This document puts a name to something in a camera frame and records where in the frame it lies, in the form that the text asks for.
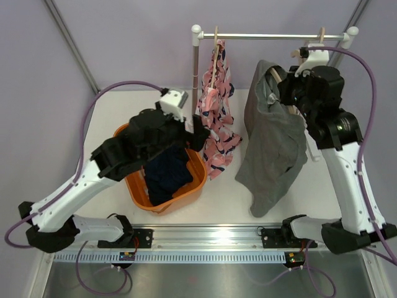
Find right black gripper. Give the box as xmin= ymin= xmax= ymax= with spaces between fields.
xmin=279 ymin=66 xmax=318 ymax=121

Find beige hanger under pink shorts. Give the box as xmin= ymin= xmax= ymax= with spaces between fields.
xmin=210 ymin=25 xmax=225 ymax=89

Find white slotted cable duct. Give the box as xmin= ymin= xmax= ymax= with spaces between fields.
xmin=54 ymin=251 xmax=287 ymax=264

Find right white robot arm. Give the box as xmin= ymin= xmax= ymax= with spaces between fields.
xmin=278 ymin=66 xmax=396 ymax=255

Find beige hanger of grey shorts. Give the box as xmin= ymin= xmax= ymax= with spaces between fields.
xmin=270 ymin=66 xmax=301 ymax=116

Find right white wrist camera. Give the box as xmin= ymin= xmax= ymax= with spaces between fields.
xmin=295 ymin=43 xmax=329 ymax=77

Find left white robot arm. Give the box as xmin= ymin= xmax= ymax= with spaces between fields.
xmin=19 ymin=109 xmax=210 ymax=253

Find orange plastic laundry basket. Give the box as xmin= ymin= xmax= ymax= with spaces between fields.
xmin=113 ymin=122 xmax=208 ymax=216

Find beige hanger of navy shorts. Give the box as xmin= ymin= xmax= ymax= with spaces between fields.
xmin=290 ymin=27 xmax=325 ymax=65

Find grey fabric shorts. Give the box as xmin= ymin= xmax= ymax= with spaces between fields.
xmin=235 ymin=60 xmax=308 ymax=218

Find pink shark print shorts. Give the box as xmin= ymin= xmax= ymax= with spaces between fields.
xmin=195 ymin=41 xmax=243 ymax=180

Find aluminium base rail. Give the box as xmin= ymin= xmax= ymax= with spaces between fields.
xmin=46 ymin=225 xmax=342 ymax=249

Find metal clothes rack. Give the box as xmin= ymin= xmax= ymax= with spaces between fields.
xmin=190 ymin=24 xmax=360 ymax=162

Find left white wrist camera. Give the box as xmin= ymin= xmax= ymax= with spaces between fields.
xmin=156 ymin=88 xmax=189 ymax=122

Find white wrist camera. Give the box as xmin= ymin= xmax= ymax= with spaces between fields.
xmin=156 ymin=88 xmax=189 ymax=122
xmin=295 ymin=43 xmax=329 ymax=77

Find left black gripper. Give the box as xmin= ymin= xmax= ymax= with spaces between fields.
xmin=143 ymin=101 xmax=210 ymax=163

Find navy blue mesh shorts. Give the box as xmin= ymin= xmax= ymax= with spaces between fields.
xmin=143 ymin=145 xmax=194 ymax=206

